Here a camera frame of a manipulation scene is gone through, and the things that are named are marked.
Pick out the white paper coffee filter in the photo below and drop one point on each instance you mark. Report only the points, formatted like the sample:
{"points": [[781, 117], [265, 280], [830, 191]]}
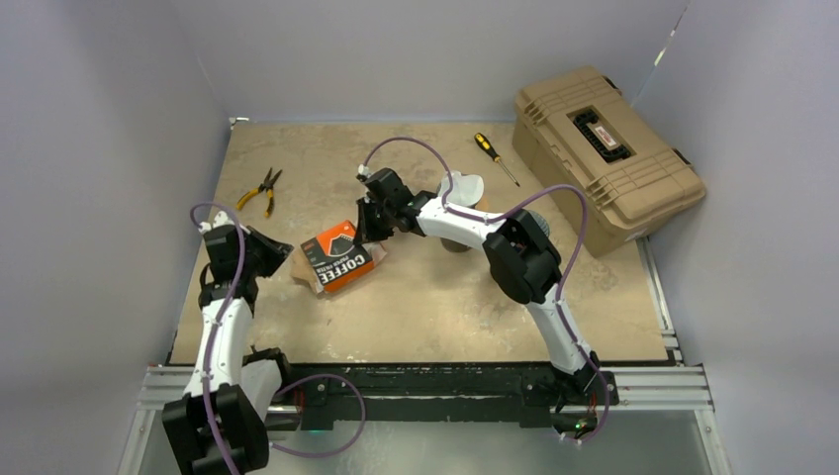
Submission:
{"points": [[467, 190]]}

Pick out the yellow black screwdriver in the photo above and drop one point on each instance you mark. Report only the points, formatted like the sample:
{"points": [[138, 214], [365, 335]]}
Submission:
{"points": [[484, 144]]}

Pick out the blue glass dripper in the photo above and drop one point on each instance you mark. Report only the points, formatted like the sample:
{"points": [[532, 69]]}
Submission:
{"points": [[541, 222]]}

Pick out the grey glass carafe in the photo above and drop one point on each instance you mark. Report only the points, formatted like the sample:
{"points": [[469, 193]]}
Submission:
{"points": [[454, 246]]}

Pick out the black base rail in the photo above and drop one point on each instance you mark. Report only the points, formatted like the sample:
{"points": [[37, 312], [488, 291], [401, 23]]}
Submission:
{"points": [[314, 396]]}

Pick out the orange coffee filter box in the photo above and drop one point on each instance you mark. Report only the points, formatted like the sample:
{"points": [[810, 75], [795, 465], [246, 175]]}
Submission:
{"points": [[332, 259]]}

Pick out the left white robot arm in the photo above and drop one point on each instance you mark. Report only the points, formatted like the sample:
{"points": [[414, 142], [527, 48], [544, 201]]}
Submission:
{"points": [[217, 425]]}

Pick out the tan plastic tool case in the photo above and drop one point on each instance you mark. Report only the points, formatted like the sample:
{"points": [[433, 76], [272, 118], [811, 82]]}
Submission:
{"points": [[576, 128]]}

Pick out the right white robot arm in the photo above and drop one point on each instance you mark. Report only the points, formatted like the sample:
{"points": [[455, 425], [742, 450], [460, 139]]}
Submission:
{"points": [[523, 261]]}

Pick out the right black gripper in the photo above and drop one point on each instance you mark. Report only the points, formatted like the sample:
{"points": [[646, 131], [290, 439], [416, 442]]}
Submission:
{"points": [[367, 233]]}

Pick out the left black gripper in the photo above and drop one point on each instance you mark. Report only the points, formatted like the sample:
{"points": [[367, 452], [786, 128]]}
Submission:
{"points": [[276, 251]]}

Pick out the yellow handled pliers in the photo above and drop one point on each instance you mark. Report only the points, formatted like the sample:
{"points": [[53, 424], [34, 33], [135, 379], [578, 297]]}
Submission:
{"points": [[265, 187]]}

